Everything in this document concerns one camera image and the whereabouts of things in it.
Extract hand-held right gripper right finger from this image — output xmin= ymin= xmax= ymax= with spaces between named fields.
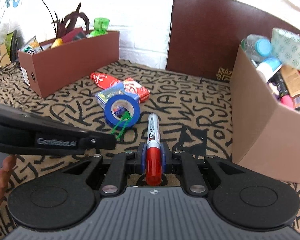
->
xmin=160 ymin=142 xmax=243 ymax=196

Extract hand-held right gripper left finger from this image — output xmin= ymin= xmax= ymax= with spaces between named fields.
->
xmin=61 ymin=142 xmax=147 ymax=196

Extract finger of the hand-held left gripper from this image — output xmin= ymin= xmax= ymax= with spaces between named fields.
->
xmin=77 ymin=129 xmax=116 ymax=153

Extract red capped marker pen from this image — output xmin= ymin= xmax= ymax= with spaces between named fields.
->
xmin=144 ymin=113 xmax=164 ymax=186

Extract green plastic tie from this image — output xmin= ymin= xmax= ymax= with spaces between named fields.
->
xmin=110 ymin=111 xmax=132 ymax=141

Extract blue tape roll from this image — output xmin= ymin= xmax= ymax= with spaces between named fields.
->
xmin=104 ymin=95 xmax=141 ymax=131

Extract blue printed packet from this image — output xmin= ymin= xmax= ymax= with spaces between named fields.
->
xmin=95 ymin=82 xmax=129 ymax=108

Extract red toothpaste tube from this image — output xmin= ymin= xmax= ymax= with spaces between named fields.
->
xmin=90 ymin=71 xmax=123 ymax=90

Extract red card box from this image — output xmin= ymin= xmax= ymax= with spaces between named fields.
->
xmin=122 ymin=77 xmax=151 ymax=104

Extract reddish brown shoe box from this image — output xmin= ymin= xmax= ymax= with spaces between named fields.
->
xmin=17 ymin=30 xmax=121 ymax=99

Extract person's left hand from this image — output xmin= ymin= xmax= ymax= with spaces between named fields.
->
xmin=0 ymin=154 xmax=17 ymax=209

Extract tan letter printed blanket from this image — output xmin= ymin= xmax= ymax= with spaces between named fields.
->
xmin=0 ymin=59 xmax=300 ymax=240

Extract green and orange snack packet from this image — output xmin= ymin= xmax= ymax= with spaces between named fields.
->
xmin=20 ymin=36 xmax=44 ymax=55

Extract green card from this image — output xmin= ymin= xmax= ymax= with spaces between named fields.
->
xmin=4 ymin=29 xmax=17 ymax=53

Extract tan cardboard box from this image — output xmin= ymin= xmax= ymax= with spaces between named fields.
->
xmin=229 ymin=44 xmax=300 ymax=186

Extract maroon flat case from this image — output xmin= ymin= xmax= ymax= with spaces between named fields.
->
xmin=61 ymin=27 xmax=88 ymax=43

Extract green plastic bottle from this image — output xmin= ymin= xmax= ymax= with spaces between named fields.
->
xmin=87 ymin=17 xmax=111 ymax=39

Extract dark red feathers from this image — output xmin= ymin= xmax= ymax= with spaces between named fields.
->
xmin=40 ymin=0 xmax=91 ymax=43

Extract pink tube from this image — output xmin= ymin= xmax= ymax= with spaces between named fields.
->
xmin=280 ymin=94 xmax=295 ymax=109

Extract white bottle with blue cap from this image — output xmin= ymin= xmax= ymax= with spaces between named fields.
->
xmin=256 ymin=57 xmax=283 ymax=81

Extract clear bottle with blue cap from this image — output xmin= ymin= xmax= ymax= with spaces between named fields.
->
xmin=240 ymin=34 xmax=273 ymax=63

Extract small brown carton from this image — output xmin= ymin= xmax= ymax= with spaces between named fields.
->
xmin=279 ymin=65 xmax=300 ymax=98

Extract green patterned tape roll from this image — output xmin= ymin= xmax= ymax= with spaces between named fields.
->
xmin=271 ymin=27 xmax=300 ymax=71

